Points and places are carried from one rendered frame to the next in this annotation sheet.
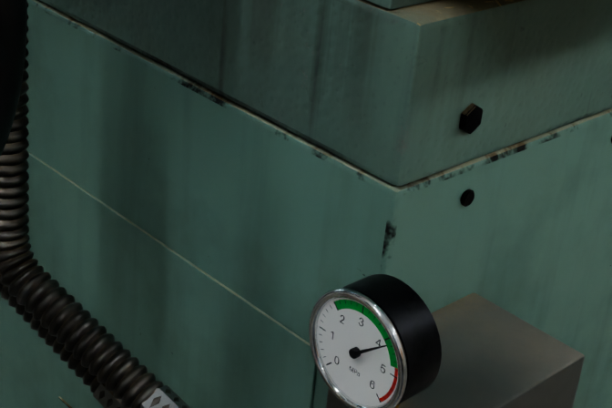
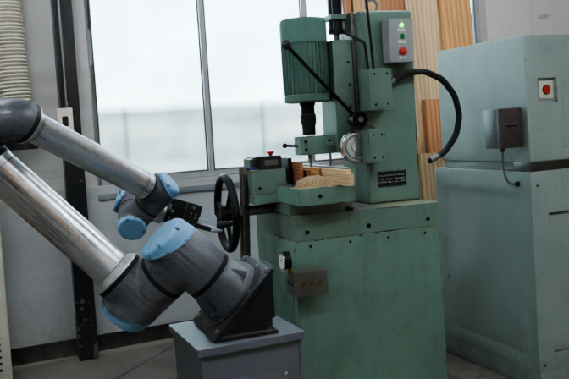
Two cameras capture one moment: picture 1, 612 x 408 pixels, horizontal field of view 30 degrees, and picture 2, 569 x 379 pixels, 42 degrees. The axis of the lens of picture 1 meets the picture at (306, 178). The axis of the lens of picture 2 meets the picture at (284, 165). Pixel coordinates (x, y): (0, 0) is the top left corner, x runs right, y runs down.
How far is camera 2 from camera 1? 212 cm
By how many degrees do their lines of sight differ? 35
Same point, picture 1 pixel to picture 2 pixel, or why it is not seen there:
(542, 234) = (334, 258)
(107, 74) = (271, 240)
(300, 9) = (284, 219)
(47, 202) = not seen: hidden behind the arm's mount
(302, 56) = (285, 226)
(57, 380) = not seen: hidden behind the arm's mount
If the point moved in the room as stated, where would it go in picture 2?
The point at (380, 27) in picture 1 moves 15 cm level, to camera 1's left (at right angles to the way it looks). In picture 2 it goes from (290, 218) to (252, 218)
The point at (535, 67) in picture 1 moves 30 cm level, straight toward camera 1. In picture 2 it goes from (321, 226) to (267, 239)
